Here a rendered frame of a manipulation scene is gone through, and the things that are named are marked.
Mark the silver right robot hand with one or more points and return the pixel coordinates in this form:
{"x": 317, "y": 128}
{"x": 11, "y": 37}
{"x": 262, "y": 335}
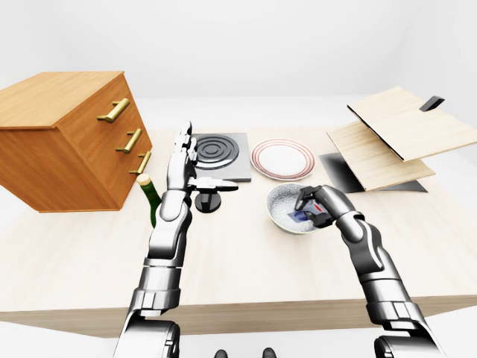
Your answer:
{"x": 333, "y": 201}

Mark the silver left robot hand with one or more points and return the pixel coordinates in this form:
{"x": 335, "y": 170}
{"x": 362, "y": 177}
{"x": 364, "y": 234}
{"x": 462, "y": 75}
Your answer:
{"x": 179, "y": 169}

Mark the cream cheese box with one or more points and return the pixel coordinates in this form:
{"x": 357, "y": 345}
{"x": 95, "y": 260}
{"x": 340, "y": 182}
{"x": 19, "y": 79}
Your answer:
{"x": 298, "y": 216}

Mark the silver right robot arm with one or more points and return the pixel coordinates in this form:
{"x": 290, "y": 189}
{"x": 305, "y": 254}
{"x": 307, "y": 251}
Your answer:
{"x": 376, "y": 261}

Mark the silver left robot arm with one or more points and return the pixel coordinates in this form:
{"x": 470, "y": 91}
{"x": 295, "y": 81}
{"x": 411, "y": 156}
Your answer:
{"x": 165, "y": 238}

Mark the patterned white bowl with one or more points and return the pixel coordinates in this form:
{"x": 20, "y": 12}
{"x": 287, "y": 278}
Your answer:
{"x": 279, "y": 209}

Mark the flat black base panel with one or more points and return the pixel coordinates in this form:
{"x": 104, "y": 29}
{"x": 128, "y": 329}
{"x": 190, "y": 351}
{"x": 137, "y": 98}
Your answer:
{"x": 335, "y": 171}

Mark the green wine bottle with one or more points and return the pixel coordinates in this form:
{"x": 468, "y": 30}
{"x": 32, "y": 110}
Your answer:
{"x": 152, "y": 197}

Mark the round black stove knob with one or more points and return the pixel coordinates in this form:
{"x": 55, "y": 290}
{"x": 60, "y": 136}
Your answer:
{"x": 208, "y": 204}

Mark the small pale wooden board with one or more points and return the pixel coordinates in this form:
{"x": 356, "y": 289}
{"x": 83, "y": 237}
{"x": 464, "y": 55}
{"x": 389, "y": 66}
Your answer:
{"x": 372, "y": 160}

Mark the flat dark stove plate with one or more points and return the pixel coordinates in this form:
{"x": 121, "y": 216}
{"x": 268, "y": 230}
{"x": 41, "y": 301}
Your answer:
{"x": 238, "y": 164}

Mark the wooden cabinet drawer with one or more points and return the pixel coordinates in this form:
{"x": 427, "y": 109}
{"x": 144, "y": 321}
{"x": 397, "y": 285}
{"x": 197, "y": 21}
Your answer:
{"x": 122, "y": 184}
{"x": 85, "y": 124}
{"x": 107, "y": 151}

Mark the white plate with red rings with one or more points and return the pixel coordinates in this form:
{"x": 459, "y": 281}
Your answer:
{"x": 281, "y": 159}

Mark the large pale wooden board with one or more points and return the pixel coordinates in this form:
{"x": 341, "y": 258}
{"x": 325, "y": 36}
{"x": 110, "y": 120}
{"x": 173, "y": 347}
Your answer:
{"x": 413, "y": 123}

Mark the small black block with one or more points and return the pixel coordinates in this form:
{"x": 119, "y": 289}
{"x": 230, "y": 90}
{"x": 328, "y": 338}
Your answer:
{"x": 431, "y": 103}

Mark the wooden cabinet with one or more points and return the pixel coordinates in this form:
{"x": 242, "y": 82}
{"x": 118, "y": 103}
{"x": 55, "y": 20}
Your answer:
{"x": 33, "y": 160}

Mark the small dark shape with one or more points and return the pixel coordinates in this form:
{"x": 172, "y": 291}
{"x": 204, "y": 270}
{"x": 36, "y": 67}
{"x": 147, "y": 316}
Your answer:
{"x": 268, "y": 353}
{"x": 221, "y": 354}

